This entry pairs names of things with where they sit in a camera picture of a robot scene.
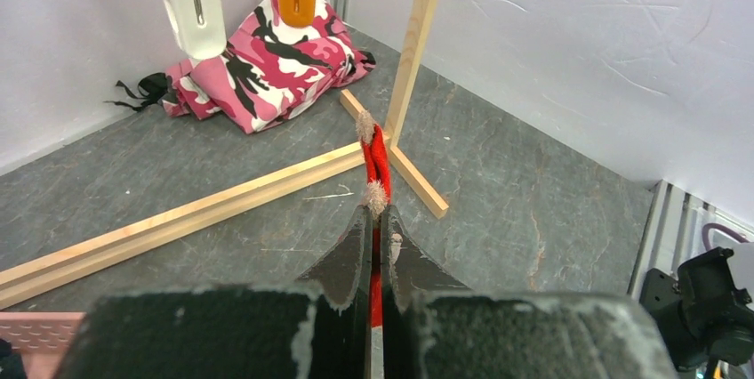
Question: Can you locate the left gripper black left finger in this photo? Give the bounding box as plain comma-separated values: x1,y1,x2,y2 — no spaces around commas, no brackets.
56,206,373,378

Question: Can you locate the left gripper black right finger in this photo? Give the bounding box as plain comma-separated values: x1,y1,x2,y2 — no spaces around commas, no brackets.
380,206,677,378

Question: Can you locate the red snowman sock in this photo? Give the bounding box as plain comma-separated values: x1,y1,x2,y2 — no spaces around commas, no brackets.
356,110,391,328

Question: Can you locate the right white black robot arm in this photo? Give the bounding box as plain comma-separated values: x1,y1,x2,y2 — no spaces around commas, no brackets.
639,246,753,373

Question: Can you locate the pink camouflage cloth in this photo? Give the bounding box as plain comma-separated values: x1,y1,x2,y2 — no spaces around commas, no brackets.
106,0,378,136

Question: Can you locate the pink perforated plastic basket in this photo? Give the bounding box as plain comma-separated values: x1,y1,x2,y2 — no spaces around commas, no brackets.
1,312,84,378

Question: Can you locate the wooden rack frame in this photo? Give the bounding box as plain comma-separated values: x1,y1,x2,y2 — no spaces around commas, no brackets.
1,0,449,309

